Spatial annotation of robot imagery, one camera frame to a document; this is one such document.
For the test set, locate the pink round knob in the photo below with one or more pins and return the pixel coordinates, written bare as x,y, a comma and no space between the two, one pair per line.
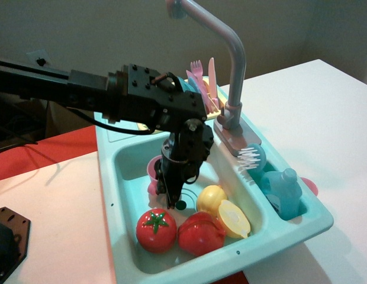
311,185

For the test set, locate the teal scrub brush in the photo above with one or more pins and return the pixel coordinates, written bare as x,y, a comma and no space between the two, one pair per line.
253,157

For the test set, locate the pink toy cup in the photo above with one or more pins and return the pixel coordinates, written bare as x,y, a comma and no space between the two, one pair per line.
151,172

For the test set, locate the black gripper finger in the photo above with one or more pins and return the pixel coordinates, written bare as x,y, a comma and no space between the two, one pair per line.
173,195

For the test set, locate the red cloth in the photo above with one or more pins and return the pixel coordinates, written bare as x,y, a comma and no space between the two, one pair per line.
47,152

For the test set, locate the pink toy fork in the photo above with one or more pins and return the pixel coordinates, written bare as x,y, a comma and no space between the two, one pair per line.
197,70

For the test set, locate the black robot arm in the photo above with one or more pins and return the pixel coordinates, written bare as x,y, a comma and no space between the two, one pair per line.
133,94

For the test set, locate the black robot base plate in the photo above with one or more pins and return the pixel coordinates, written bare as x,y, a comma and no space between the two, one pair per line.
14,239

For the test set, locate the pink toy knife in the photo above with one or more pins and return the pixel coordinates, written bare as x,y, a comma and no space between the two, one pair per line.
212,78

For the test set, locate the blue toy plate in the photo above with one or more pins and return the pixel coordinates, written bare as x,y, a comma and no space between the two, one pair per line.
183,85
193,83

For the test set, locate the yellow lemon half cut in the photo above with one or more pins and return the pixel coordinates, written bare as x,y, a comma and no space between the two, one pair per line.
233,220

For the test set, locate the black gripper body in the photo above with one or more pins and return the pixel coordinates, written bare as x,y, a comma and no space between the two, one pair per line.
183,153

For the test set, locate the white wall outlet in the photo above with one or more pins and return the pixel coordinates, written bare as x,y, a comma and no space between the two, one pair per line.
39,57

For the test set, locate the teal toy sink unit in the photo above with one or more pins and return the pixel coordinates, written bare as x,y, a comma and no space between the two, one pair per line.
123,163

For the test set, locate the red toy tomato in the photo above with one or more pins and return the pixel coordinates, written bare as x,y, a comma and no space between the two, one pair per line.
156,230

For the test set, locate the grey toy faucet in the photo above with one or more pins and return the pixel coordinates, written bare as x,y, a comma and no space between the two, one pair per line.
233,131

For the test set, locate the red toy apple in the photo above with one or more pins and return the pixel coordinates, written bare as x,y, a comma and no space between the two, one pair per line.
200,234

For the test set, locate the yellow lemon half round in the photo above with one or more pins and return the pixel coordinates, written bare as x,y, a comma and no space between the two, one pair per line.
210,199

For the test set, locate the yellow dish rack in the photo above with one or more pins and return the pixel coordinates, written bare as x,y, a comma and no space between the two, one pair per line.
211,115

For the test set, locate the teal toy soap bottle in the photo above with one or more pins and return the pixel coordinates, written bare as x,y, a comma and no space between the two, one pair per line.
283,192

